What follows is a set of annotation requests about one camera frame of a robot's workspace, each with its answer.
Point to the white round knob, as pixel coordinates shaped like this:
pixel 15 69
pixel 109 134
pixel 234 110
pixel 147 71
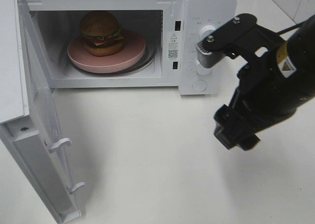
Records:
pixel 205 30
pixel 200 69

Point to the white microwave door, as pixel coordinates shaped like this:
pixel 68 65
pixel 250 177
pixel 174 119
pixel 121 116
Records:
pixel 29 124

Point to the white warning label sticker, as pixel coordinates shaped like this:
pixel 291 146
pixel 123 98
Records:
pixel 173 45

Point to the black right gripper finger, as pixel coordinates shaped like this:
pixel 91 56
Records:
pixel 230 127
pixel 249 142

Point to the white microwave oven body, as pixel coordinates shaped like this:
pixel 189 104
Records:
pixel 58 22

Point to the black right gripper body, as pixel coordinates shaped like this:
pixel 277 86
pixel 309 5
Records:
pixel 264 97

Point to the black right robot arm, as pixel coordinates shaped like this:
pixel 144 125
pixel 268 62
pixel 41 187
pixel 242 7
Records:
pixel 295 56

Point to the lower white round knob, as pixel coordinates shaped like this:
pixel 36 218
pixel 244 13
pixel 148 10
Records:
pixel 200 69

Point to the round white door button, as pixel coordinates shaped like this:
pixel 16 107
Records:
pixel 199 85

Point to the pink round plate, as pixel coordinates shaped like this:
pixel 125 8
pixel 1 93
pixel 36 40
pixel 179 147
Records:
pixel 131 39

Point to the burger with lettuce and cheese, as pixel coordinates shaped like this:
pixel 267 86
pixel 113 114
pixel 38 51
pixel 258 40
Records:
pixel 101 33

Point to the upper white round knob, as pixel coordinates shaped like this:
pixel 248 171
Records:
pixel 205 30

